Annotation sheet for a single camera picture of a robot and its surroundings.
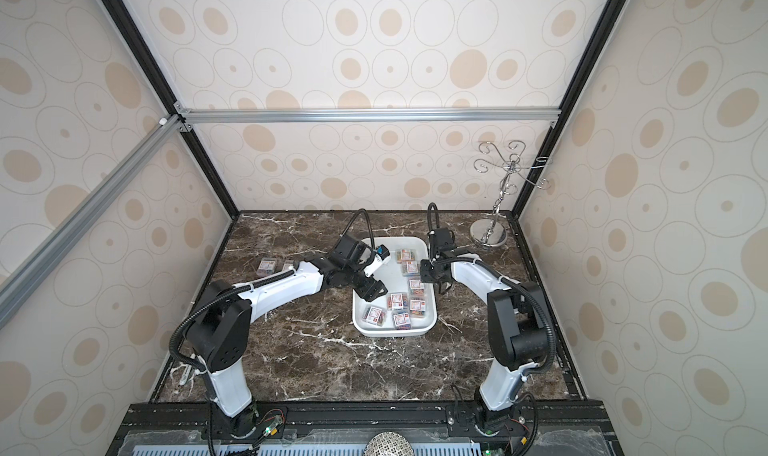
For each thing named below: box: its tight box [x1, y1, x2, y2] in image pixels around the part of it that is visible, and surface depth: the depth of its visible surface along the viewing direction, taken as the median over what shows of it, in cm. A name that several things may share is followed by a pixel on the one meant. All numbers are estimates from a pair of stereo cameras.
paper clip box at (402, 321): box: [393, 312, 411, 330], surface depth 90 cm
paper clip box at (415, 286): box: [408, 278, 425, 295], surface depth 98 cm
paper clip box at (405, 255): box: [396, 249, 416, 263], surface depth 105 cm
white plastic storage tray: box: [352, 236, 438, 338], surface depth 93 cm
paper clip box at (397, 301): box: [387, 293, 408, 311], surface depth 94 cm
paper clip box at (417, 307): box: [409, 299, 426, 317], surface depth 93 cm
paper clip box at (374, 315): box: [362, 305, 387, 327], surface depth 91 cm
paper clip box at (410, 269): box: [402, 261, 421, 277], surface depth 102 cm
